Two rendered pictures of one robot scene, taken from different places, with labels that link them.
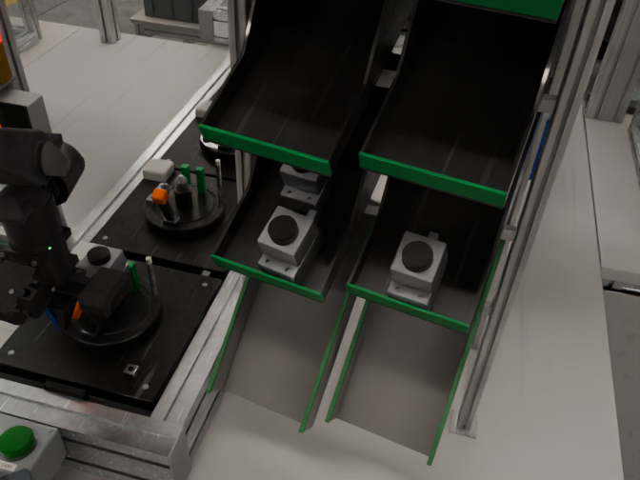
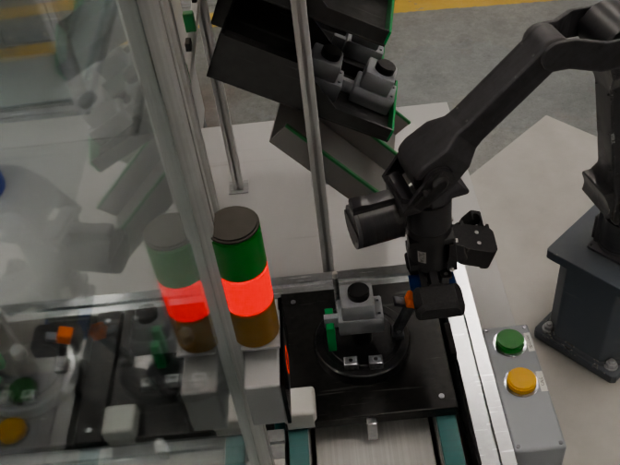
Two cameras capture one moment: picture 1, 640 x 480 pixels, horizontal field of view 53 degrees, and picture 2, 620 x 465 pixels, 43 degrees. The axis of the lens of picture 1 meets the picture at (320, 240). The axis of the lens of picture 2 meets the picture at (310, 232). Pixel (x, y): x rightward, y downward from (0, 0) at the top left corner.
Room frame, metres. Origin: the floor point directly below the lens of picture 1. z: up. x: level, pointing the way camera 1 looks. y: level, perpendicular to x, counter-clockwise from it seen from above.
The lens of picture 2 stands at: (0.81, 1.00, 1.91)
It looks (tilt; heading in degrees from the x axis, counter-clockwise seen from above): 44 degrees down; 260
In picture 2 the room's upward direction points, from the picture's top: 7 degrees counter-clockwise
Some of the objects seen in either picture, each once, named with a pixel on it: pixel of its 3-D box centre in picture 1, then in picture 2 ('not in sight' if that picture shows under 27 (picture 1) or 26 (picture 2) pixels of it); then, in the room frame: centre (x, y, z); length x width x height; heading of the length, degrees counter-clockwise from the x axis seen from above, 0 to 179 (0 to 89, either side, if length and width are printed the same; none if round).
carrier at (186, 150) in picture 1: (233, 125); not in sight; (1.11, 0.18, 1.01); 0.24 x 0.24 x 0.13; 77
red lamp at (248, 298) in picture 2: not in sight; (245, 281); (0.78, 0.45, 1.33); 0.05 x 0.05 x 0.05
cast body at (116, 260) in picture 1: (106, 267); (352, 306); (0.64, 0.29, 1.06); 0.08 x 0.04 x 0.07; 167
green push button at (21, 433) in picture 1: (16, 443); (509, 342); (0.42, 0.36, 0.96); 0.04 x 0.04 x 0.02
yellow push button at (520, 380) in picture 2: not in sight; (521, 382); (0.43, 0.42, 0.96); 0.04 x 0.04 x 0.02
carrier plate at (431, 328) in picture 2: (114, 321); (363, 350); (0.63, 0.29, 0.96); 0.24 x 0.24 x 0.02; 77
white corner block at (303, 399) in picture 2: (89, 260); (299, 408); (0.74, 0.37, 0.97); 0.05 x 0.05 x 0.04; 77
